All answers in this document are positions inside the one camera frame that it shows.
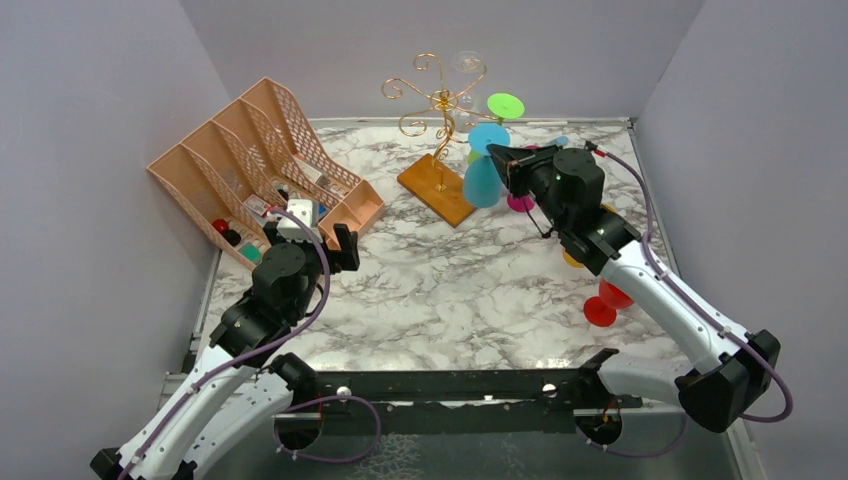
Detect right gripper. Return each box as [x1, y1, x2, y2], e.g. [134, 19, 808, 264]
[487, 144, 570, 233]

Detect blue wine glass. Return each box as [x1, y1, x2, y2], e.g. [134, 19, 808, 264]
[463, 123, 510, 208]

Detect green wine glass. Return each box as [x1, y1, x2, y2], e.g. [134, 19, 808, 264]
[466, 92, 525, 165]

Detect clear wine glass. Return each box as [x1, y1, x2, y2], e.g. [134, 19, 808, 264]
[451, 50, 485, 132]

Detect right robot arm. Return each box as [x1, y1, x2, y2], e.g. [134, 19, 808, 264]
[487, 143, 794, 433]

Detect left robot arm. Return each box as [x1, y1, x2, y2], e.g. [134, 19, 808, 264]
[90, 220, 360, 479]

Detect magenta wine glass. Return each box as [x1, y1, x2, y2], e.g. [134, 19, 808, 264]
[506, 144, 541, 214]

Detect gold wine glass rack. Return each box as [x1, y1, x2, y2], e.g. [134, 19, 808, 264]
[381, 52, 494, 227]

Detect yellow wine glass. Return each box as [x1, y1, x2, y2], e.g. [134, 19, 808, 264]
[562, 203, 617, 269]

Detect red wine glass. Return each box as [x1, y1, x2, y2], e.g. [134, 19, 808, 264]
[583, 279, 634, 328]

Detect small blue white package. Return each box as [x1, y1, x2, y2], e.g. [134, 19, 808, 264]
[545, 136, 570, 147]

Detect small card box in organizer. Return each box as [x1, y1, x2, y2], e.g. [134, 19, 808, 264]
[243, 194, 272, 218]

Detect red black item in organizer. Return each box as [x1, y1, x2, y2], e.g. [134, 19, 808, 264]
[212, 218, 242, 247]

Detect pink plastic desk organizer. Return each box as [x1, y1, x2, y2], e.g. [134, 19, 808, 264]
[147, 77, 385, 269]

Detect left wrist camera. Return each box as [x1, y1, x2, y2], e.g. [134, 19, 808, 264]
[263, 198, 320, 245]

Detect black mounting rail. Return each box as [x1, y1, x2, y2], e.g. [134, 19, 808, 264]
[158, 367, 690, 439]

